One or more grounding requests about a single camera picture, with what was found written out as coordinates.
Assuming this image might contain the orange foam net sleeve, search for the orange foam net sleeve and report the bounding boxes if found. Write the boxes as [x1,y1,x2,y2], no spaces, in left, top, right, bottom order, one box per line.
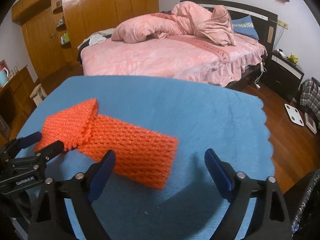
[78,114,178,190]

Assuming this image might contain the black lined trash bin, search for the black lined trash bin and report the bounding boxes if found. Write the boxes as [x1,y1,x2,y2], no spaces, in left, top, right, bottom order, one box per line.
[284,170,319,239]

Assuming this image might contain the wooden side cabinet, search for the wooden side cabinet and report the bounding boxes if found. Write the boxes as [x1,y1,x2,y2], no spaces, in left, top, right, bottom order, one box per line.
[1,67,39,146]

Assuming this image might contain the small white stool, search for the small white stool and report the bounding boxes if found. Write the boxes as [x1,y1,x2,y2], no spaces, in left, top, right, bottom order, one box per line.
[30,84,47,107]

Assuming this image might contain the light blue kettle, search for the light blue kettle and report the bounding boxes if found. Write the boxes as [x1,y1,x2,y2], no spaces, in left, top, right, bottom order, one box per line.
[0,67,9,87]

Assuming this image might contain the red white flat box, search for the red white flat box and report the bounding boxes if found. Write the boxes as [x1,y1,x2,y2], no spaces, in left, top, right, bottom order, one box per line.
[304,113,317,134]

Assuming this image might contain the white bathroom scale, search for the white bathroom scale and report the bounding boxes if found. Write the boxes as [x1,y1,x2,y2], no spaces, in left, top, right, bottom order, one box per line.
[284,103,304,127]

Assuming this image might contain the clothes pile on bed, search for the clothes pile on bed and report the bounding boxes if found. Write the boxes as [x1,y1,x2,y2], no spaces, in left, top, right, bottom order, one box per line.
[77,28,115,53]

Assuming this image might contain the wooden wardrobe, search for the wooden wardrobe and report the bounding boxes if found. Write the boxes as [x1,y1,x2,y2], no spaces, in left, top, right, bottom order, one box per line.
[11,0,159,80]

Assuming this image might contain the blue table cloth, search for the blue table cloth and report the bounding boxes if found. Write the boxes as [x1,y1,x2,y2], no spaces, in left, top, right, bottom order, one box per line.
[20,76,274,239]

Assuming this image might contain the black white nightstand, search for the black white nightstand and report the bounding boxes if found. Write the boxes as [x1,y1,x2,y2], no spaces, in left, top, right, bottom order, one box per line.
[261,51,304,102]

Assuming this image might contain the white power strip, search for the white power strip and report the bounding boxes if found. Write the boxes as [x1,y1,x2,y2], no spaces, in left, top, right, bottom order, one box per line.
[254,62,265,89]

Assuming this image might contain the bed with pink sheet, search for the bed with pink sheet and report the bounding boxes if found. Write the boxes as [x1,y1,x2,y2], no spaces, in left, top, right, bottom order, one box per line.
[80,34,267,87]

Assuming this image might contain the yellow plush toy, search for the yellow plush toy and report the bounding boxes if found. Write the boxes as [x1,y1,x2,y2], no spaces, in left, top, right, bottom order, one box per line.
[288,54,298,64]

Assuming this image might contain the white phone on nightstand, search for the white phone on nightstand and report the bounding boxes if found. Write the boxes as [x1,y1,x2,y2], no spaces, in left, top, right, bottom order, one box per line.
[276,49,286,58]

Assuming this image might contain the pink duvet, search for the pink duvet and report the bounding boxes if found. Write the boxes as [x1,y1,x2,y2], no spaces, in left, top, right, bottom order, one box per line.
[111,1,236,47]

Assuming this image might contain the black headboard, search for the black headboard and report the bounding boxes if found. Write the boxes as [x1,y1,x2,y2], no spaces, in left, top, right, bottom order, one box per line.
[179,0,279,53]

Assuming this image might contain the blue pillow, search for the blue pillow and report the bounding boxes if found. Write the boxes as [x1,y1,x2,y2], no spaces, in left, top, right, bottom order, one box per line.
[232,15,259,40]

